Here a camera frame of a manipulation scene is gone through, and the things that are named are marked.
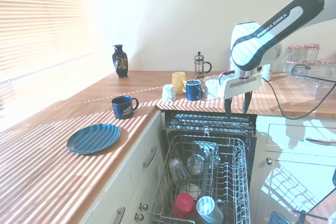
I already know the dark blue printed mug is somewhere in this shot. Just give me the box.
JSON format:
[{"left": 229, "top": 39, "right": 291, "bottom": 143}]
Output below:
[{"left": 111, "top": 95, "right": 139, "bottom": 120}]

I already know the glass French press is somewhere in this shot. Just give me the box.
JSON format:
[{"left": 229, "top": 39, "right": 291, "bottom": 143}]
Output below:
[{"left": 193, "top": 51, "right": 212, "bottom": 79}]

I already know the red mug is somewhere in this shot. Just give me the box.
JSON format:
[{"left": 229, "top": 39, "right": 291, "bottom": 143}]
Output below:
[{"left": 171, "top": 192, "right": 198, "bottom": 220}]

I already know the silver drawer bar handle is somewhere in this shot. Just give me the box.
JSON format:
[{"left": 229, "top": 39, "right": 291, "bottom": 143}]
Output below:
[{"left": 305, "top": 136, "right": 336, "bottom": 145}]

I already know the white drink can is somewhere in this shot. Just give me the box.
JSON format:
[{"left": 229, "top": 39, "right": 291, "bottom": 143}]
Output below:
[{"left": 262, "top": 63, "right": 272, "bottom": 81}]

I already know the white window blind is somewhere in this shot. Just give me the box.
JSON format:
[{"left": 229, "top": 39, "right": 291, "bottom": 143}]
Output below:
[{"left": 0, "top": 0, "right": 85, "bottom": 84}]

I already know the clear glass baking dish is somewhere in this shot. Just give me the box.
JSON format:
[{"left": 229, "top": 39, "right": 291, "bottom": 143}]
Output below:
[{"left": 289, "top": 62, "right": 336, "bottom": 100}]

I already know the grey steel mug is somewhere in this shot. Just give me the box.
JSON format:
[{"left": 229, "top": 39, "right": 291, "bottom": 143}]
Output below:
[{"left": 195, "top": 196, "right": 226, "bottom": 224}]

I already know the glass jar red lid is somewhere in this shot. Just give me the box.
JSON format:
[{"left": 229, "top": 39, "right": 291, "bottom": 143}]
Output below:
[
  {"left": 284, "top": 60, "right": 301, "bottom": 74},
  {"left": 303, "top": 43, "right": 321, "bottom": 63},
  {"left": 286, "top": 45, "right": 306, "bottom": 63}
]

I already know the yellow mug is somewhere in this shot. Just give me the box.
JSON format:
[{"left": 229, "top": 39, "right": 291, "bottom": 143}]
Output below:
[{"left": 171, "top": 71, "right": 187, "bottom": 95}]

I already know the blue enamel mug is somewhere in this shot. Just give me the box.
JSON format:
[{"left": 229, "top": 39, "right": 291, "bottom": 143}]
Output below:
[{"left": 183, "top": 79, "right": 204, "bottom": 101}]

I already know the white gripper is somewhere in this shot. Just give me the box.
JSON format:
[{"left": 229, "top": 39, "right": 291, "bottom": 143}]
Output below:
[{"left": 223, "top": 73, "right": 263, "bottom": 119}]

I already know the clear drinking glass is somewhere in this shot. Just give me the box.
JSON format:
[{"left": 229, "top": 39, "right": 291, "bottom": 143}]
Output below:
[{"left": 186, "top": 154, "right": 206, "bottom": 176}]

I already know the white wire dishwasher rack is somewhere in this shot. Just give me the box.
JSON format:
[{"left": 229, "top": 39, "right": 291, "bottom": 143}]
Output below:
[{"left": 150, "top": 134, "right": 250, "bottom": 224}]

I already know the black camera stand clamp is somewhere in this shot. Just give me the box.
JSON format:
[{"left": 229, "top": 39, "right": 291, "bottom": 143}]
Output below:
[{"left": 292, "top": 209, "right": 329, "bottom": 224}]

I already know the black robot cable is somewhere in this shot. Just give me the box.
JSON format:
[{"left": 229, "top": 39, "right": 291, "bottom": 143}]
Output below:
[{"left": 219, "top": 63, "right": 336, "bottom": 120}]

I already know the clear glass tumbler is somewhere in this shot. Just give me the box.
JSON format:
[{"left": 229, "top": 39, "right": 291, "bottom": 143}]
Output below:
[{"left": 168, "top": 157, "right": 192, "bottom": 188}]

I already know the open dishwasher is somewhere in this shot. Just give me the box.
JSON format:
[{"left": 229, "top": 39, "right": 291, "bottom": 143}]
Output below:
[{"left": 149, "top": 110, "right": 258, "bottom": 224}]

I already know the dark blue plate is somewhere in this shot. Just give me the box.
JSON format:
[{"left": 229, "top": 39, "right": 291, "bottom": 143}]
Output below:
[{"left": 66, "top": 123, "right": 121, "bottom": 155}]

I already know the dark blue painted vase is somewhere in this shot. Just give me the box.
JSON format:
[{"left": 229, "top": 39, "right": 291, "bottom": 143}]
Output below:
[{"left": 112, "top": 44, "right": 129, "bottom": 79}]

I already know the silver cabinet bar handle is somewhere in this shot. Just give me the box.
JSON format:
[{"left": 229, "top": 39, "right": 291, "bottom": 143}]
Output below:
[
  {"left": 142, "top": 146, "right": 158, "bottom": 168},
  {"left": 113, "top": 206, "right": 127, "bottom": 224}
]

